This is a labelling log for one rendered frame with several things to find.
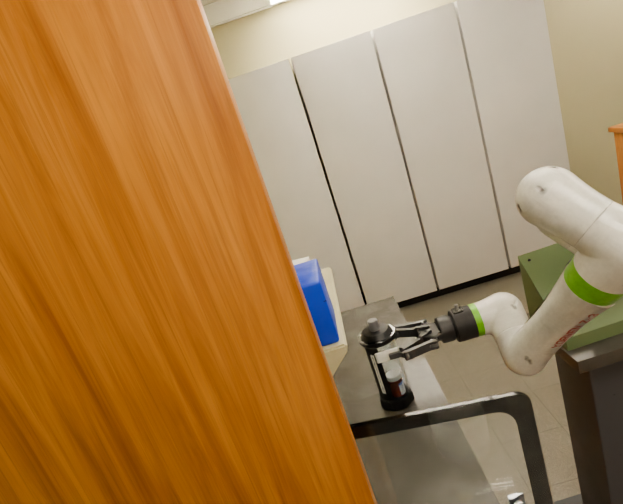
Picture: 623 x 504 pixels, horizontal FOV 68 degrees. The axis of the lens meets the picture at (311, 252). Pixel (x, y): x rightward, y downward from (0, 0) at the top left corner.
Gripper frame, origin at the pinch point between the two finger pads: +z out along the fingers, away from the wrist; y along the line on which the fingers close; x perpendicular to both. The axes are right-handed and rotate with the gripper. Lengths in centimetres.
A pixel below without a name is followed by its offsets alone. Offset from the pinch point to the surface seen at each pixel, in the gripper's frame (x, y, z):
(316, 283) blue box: -48, 63, 5
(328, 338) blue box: -40, 63, 6
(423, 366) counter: 18.6, -13.7, -10.6
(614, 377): 33, -3, -63
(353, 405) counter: 18.4, -3.7, 13.7
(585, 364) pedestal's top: 21, 4, -52
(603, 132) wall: 32, -298, -236
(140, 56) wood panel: -77, 72, 12
